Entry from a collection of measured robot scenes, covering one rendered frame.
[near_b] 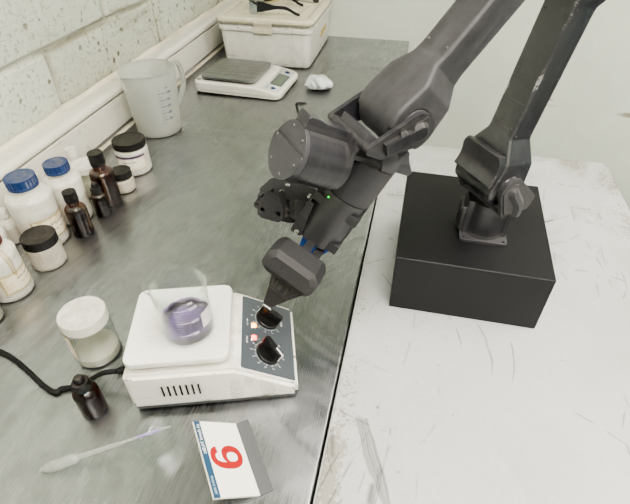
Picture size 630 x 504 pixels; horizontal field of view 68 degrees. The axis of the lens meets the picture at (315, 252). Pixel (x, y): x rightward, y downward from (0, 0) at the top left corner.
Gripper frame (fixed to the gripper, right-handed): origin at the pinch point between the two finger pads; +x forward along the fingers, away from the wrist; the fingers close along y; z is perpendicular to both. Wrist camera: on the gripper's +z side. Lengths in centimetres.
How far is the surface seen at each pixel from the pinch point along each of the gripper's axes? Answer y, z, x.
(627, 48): -148, -48, -51
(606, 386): -7.5, -41.5, -8.0
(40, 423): 17.7, 13.8, 27.8
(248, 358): 7.2, -1.9, 9.6
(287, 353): 2.7, -5.7, 9.6
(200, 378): 11.2, 1.3, 12.6
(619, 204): -52, -44, -21
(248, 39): -99, 53, 8
